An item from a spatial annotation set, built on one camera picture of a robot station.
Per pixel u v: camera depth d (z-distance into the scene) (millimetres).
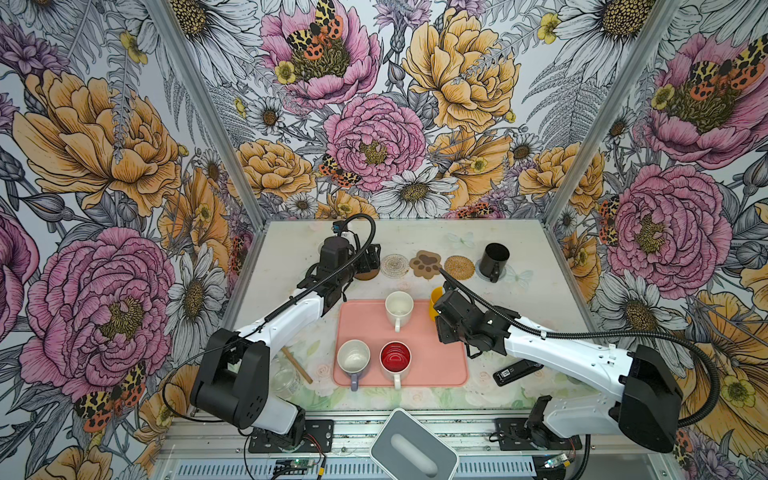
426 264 1084
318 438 736
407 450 725
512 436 737
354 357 849
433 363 832
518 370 808
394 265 1082
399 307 917
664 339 432
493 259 994
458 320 614
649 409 397
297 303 567
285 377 837
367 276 1052
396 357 852
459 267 1084
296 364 852
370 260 780
